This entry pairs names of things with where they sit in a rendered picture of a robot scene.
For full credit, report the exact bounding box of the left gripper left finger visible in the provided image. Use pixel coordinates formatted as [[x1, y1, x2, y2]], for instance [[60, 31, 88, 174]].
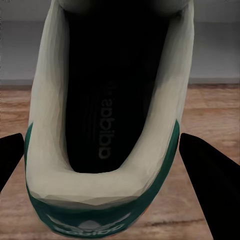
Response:
[[0, 133, 25, 192]]

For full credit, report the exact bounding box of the gym shoe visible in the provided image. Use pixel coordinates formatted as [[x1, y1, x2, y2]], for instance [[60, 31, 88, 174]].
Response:
[[24, 0, 195, 240]]

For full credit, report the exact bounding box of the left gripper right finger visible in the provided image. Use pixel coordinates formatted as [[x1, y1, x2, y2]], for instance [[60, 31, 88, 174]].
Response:
[[179, 133, 240, 240]]

